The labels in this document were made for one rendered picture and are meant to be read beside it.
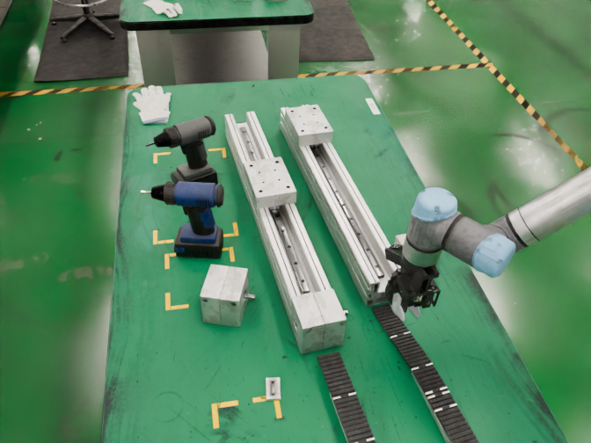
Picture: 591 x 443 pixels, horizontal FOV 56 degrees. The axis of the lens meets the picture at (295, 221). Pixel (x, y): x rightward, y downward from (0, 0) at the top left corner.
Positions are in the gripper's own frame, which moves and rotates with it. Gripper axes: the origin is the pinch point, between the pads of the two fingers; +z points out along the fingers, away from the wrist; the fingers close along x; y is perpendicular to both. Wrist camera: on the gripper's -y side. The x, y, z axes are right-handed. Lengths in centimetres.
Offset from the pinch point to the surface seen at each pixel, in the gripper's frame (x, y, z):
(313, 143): -1, -64, -2
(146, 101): -48, -112, 6
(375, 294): -2.7, -7.1, 2.1
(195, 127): -36, -62, -14
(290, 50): 28, -189, 29
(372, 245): 2.5, -22.0, 1.6
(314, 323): -20.9, 1.4, -2.9
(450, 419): 0.3, 26.2, 2.8
